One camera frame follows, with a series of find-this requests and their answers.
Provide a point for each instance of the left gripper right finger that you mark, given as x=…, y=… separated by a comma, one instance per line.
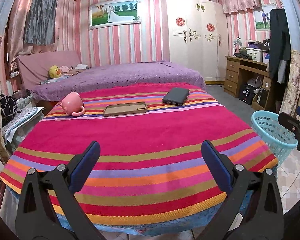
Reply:
x=252, y=208

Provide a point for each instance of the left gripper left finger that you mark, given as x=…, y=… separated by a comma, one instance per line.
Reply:
x=36, y=217

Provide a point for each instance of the light blue plastic basket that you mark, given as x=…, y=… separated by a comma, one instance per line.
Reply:
x=279, y=139

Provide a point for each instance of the floral curtain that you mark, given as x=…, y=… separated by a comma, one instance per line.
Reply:
x=292, y=95

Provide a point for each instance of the wooden desk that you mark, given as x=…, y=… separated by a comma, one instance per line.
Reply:
x=239, y=71

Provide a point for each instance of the black box under desk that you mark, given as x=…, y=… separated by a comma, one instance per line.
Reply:
x=247, y=93

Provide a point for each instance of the white perforated bedside stool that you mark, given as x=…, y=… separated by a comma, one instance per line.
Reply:
x=22, y=117

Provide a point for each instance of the dark hanging coat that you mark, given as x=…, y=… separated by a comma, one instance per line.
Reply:
x=279, y=45

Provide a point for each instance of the white storage box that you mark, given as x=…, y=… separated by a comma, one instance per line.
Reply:
x=255, y=54

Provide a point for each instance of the desk lamp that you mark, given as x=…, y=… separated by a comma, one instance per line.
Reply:
x=236, y=45

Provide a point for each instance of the pink mug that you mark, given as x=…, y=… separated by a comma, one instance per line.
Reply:
x=72, y=105

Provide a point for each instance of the striped pink red blanket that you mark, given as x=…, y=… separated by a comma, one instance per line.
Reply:
x=150, y=169

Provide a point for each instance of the small framed photo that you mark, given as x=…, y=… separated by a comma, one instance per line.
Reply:
x=262, y=17

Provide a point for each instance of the brown phone case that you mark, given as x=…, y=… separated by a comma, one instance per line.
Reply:
x=125, y=109

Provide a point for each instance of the black rectangular case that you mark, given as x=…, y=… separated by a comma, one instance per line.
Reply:
x=176, y=96

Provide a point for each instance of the yellow duck plush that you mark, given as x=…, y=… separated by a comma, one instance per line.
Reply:
x=54, y=72

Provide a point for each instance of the pink headboard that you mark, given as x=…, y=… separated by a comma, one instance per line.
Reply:
x=34, y=68

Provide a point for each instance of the white wardrobe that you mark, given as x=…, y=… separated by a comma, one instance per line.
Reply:
x=198, y=36

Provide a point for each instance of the purple dotted bedspread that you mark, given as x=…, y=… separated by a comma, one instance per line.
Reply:
x=118, y=75

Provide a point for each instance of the grey pink window curtain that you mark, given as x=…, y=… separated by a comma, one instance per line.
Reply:
x=39, y=26

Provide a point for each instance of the framed wedding photo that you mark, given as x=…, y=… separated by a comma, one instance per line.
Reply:
x=113, y=13

